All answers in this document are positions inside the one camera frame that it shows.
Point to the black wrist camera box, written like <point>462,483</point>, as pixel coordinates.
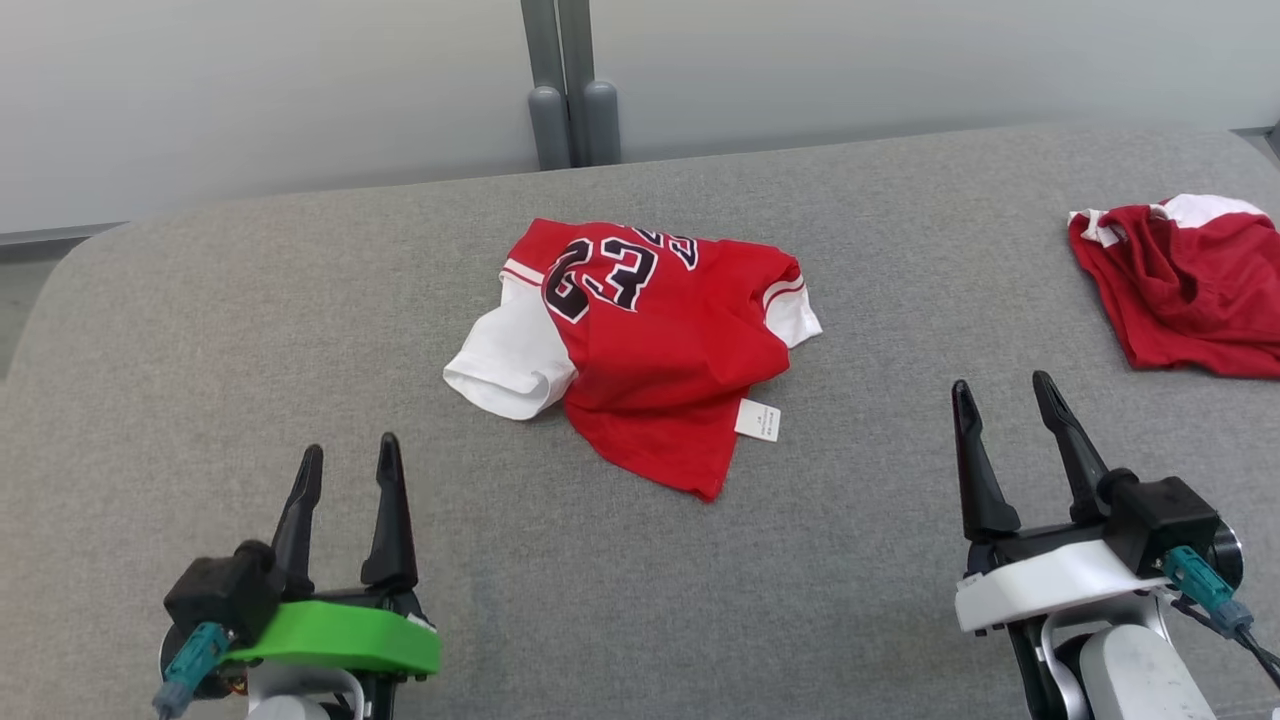
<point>220,590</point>
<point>1165,520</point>

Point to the left black wrist camera box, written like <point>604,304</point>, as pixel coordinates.
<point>220,590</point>

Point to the red shorts white stripe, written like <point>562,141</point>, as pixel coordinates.
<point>1190,290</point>

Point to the dark grey wall baseboard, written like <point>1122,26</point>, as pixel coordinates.
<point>50,240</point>

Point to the grey fabric sofa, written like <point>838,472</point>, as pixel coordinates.
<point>700,600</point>

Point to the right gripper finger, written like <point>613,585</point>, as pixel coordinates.
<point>1078,460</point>
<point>983,490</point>

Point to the red white number jersey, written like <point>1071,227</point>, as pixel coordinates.
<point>670,360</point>

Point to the right black wrist camera box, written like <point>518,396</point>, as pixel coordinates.
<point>1165,520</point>

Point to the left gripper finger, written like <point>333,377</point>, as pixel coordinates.
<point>392,530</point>
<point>297,540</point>

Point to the grey vertical post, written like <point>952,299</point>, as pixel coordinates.
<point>598,90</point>
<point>545,90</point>

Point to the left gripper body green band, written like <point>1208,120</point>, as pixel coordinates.
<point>340,635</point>

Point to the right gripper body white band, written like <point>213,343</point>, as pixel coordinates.
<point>1040,585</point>

